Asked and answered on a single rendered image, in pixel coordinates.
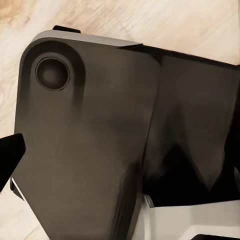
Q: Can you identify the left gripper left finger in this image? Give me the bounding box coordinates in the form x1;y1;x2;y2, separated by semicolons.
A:
0;133;26;193

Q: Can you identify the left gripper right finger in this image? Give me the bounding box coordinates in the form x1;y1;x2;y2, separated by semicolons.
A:
224;132;240;173

